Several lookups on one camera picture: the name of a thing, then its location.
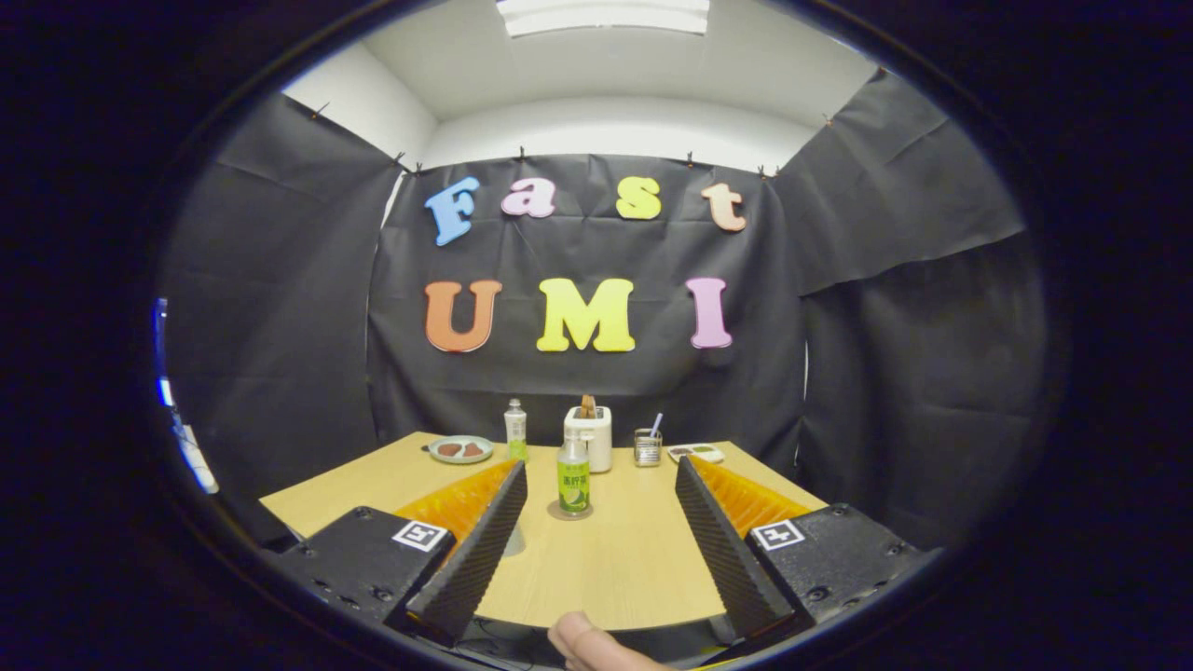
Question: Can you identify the black backdrop cloth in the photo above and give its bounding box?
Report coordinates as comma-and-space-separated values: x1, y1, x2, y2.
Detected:
158, 70, 1049, 551

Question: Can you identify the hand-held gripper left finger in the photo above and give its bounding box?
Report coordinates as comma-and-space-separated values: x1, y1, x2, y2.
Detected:
275, 459, 529, 649

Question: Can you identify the pale green plate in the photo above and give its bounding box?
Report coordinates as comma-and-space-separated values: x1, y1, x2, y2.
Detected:
428, 435, 495, 465

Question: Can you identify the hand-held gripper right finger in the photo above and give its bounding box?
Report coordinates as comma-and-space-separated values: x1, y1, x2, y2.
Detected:
675, 455, 938, 642

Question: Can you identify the ceiling light panel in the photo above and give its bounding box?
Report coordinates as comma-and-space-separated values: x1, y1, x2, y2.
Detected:
495, 0, 711, 38

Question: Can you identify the green label juice bottle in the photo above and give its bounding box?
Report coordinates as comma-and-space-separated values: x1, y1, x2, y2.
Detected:
556, 431, 592, 516

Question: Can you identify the white toaster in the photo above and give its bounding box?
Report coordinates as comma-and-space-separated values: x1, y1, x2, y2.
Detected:
564, 405, 613, 474

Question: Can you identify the wooden table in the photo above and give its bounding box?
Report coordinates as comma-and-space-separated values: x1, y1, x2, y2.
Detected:
259, 431, 829, 632

